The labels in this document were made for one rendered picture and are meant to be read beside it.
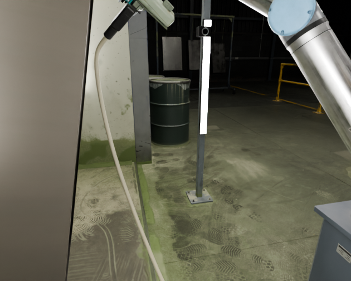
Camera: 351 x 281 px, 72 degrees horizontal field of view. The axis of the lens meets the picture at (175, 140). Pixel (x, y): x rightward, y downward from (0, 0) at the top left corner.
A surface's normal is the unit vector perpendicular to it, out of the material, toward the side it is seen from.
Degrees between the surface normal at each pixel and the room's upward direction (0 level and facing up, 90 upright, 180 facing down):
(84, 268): 0
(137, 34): 90
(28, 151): 90
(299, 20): 84
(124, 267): 0
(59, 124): 90
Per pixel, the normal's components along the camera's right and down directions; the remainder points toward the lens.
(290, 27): -0.63, 0.16
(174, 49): 0.22, 0.18
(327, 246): -0.98, 0.07
